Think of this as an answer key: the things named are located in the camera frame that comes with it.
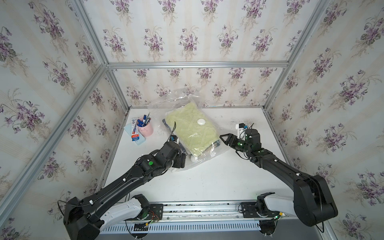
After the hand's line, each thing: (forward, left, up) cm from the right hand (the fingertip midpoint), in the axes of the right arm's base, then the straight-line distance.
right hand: (225, 138), depth 85 cm
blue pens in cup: (+15, +51, -3) cm, 53 cm away
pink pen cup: (+10, +49, -7) cm, 51 cm away
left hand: (-13, +25, +1) cm, 28 cm away
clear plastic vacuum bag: (+27, +42, -1) cm, 50 cm away
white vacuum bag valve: (+14, +14, -2) cm, 20 cm away
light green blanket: (+4, +17, 0) cm, 18 cm away
